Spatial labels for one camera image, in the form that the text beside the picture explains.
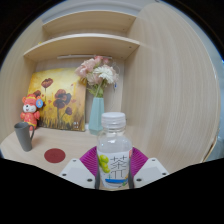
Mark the tall teal vase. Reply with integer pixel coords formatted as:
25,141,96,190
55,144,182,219
88,96,105,133

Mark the light wooden shelf unit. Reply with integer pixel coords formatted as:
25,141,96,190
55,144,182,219
23,9,141,62

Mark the flat round red coaster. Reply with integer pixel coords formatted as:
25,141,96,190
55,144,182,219
43,147,67,164

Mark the pink and white flower bouquet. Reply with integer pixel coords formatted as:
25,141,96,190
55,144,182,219
74,55,120,98

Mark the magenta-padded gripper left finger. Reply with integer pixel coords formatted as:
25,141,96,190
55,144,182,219
58,145,101,190

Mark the clear plastic drink bottle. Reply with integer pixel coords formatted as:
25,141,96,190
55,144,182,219
96,111,134,190

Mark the yellow poppy flower painting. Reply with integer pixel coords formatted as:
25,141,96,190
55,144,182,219
27,68,87,132

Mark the red plush mouse toy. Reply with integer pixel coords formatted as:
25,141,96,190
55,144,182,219
19,93,45,131

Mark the grey cup with handle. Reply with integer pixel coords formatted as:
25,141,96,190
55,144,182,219
13,121,36,153

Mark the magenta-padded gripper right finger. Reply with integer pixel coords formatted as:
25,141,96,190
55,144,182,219
128,146,170,190

